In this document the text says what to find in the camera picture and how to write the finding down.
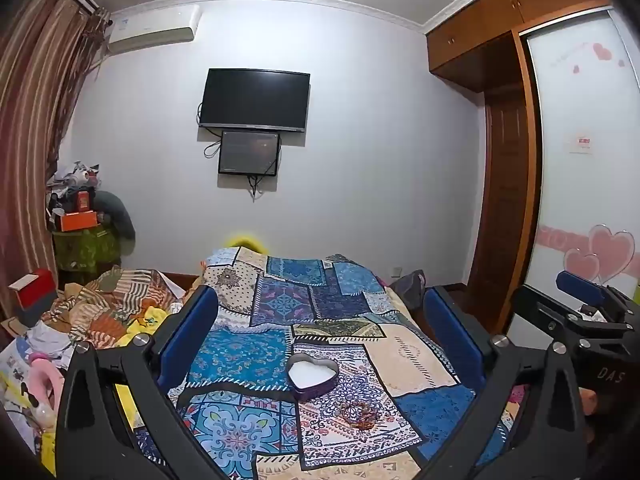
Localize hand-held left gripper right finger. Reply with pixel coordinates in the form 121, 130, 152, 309
420, 285, 588, 480

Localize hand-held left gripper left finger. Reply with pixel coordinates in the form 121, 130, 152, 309
54, 285, 253, 480

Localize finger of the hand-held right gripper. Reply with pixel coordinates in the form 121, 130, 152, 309
556, 270, 636, 318
510, 285, 635, 346

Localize gold chain necklace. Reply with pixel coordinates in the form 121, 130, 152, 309
350, 410, 381, 432

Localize red beaded bracelet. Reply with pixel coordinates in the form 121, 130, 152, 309
340, 400, 373, 424

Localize purple heart-shaped tin box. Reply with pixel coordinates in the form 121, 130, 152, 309
286, 353, 340, 402

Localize yellow cloth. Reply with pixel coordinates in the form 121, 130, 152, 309
115, 304, 170, 347

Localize dark bag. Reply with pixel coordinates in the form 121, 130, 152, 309
387, 270, 427, 312

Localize blue patchwork blanket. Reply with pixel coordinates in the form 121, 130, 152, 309
167, 246, 518, 480

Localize yellow pillow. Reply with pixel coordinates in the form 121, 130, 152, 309
225, 232, 269, 256

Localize white heart-print sliding door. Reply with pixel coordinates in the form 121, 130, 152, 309
519, 7, 640, 301

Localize orange striped patterned cloth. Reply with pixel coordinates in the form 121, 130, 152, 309
42, 266, 185, 352

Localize brown wooden door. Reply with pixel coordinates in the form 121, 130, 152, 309
467, 32, 547, 335

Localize grey green plush cushion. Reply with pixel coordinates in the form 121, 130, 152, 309
92, 190, 137, 256

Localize green patterned cloth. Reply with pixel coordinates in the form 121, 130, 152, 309
52, 225, 124, 274

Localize orange box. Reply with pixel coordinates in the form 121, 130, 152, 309
50, 210, 99, 234

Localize red box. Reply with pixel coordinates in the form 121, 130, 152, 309
7, 268, 57, 322

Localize pink plush toy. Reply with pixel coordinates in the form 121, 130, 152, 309
19, 351, 67, 413

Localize small black monitor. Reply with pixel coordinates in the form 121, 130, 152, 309
218, 130, 281, 177

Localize grey white stuffed toy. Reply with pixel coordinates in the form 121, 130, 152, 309
47, 161, 104, 196

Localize brown striped curtain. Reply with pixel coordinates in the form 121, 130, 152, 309
0, 0, 110, 321

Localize wooden overhead cabinets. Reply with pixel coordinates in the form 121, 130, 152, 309
425, 0, 615, 94

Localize white air conditioner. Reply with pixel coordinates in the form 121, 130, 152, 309
107, 4, 202, 55

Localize black monitor cable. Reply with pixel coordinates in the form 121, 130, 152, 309
247, 174, 279, 202

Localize black wall television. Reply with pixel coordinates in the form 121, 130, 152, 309
198, 67, 311, 134

